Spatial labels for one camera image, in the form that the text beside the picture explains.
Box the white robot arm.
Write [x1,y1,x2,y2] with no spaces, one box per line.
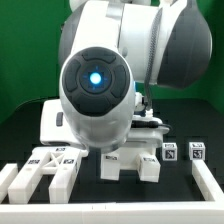
[40,0,212,152]

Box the white U-shaped fence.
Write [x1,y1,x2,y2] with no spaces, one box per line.
[0,161,224,224]

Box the black cable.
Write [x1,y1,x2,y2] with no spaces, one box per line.
[131,118,173,132]

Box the left white tag cube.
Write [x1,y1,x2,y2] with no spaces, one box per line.
[162,142,177,161]

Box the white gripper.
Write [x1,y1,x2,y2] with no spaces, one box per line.
[40,99,80,147]

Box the white chair seat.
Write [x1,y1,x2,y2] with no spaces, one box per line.
[107,121,170,170]

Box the right white tag cube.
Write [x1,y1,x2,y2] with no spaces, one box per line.
[189,142,206,160]

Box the white tag cube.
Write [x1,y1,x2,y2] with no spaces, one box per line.
[162,142,177,161]
[189,142,206,160]

